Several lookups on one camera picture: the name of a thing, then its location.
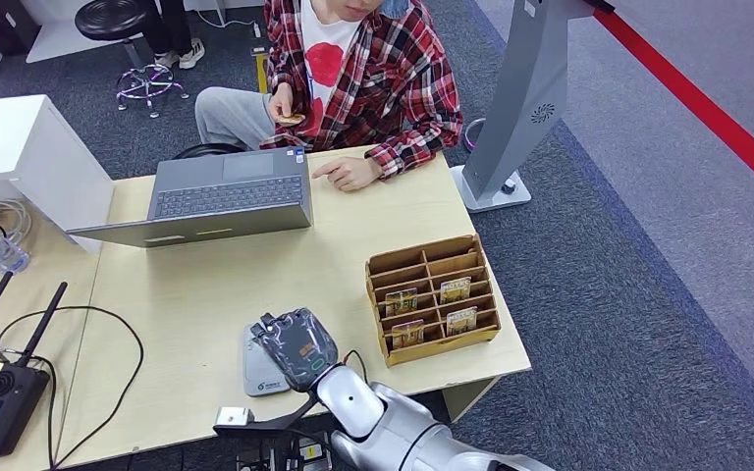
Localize thin wrist wire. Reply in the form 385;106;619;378
343;349;370;385

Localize purple ring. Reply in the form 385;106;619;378
461;117;488;155

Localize black round stool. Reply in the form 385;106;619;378
74;0;190;121

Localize white desk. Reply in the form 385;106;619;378
0;0;157;78

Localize person's left hand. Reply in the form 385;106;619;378
311;155;384;193

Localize white power cable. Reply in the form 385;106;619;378
194;9;262;39

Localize thin black desk cable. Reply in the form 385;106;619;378
26;353;60;471
0;305;145;471

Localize grey card reader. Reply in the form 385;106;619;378
242;323;292;398

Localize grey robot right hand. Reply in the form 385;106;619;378
249;307;340;393

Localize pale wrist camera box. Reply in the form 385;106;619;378
214;406;256;429

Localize grey kiosk stand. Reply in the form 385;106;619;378
450;0;616;215

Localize power strip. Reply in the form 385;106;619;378
234;434;334;471

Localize black computer tower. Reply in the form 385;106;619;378
0;0;43;57

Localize black device with antennas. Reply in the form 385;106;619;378
0;271;70;461

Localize grey laptop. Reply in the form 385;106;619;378
66;145;315;250

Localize white cabinet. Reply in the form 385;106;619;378
0;94;116;256

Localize person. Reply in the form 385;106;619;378
139;0;206;71
194;0;464;193

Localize person's right hand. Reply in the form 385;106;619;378
268;82;306;127

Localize black seat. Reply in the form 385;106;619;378
172;141;246;161

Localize yellow floor tape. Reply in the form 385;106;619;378
250;46;270;95

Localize wooden card organizer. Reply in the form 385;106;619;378
364;235;503;369

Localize desk leg panel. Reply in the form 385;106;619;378
442;375;502;424

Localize black camera bracket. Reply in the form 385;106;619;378
212;392;321;438

